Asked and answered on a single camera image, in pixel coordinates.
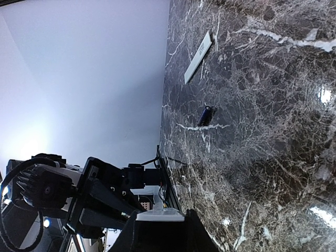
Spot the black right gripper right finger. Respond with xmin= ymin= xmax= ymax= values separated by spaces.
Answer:
xmin=181 ymin=209 xmax=219 ymax=252

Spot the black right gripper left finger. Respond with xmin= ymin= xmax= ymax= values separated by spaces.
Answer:
xmin=108 ymin=211 xmax=141 ymax=252

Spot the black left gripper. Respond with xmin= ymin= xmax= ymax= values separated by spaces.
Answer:
xmin=65 ymin=157 xmax=146 ymax=236

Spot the blue AAA battery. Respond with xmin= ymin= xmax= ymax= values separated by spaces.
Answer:
xmin=197 ymin=106 xmax=212 ymax=127

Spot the white remote battery cover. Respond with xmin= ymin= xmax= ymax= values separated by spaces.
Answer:
xmin=184 ymin=30 xmax=212 ymax=84

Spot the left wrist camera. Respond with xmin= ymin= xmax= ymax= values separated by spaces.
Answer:
xmin=8 ymin=164 xmax=80 ymax=209

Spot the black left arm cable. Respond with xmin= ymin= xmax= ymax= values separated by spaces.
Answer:
xmin=0 ymin=157 xmax=64 ymax=252

